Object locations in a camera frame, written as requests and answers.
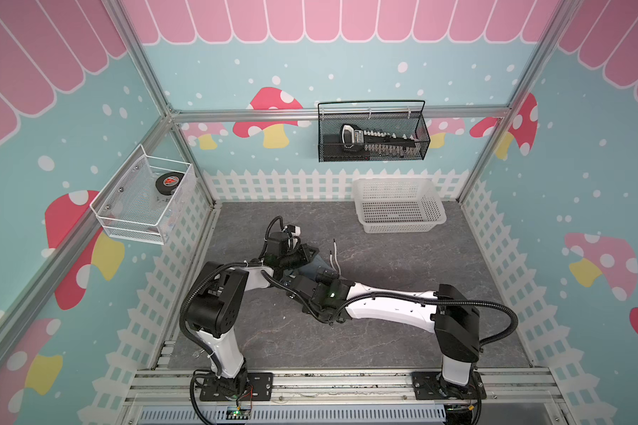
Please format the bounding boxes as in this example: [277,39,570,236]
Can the blue denim long pants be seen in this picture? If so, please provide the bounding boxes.
[297,244,340,284]

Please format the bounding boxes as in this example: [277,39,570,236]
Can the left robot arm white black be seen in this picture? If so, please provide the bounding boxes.
[178,216,324,424]

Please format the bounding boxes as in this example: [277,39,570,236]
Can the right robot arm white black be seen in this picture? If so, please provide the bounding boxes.
[280,267,519,424]

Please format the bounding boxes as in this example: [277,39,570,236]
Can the black tape roll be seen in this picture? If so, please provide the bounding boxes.
[155,172,184,196]

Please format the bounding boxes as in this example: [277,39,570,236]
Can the white plastic basket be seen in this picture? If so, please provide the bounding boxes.
[353,177,447,234]

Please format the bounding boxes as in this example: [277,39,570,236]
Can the black screwdriver bit set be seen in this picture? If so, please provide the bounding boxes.
[338,124,425,159]

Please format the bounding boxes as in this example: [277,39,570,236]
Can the small green circuit board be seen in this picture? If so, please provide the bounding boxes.
[226,407,252,421]

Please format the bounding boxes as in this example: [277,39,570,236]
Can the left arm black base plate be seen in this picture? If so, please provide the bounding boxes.
[196,371,274,402]

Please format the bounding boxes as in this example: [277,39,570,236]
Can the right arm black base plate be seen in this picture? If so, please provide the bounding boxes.
[411,370,487,400]

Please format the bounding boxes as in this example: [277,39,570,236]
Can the black wire mesh wall basket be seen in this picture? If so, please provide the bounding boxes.
[317,100,431,162]

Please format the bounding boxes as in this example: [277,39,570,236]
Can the white wire mesh wall basket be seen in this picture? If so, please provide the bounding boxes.
[90,145,196,245]

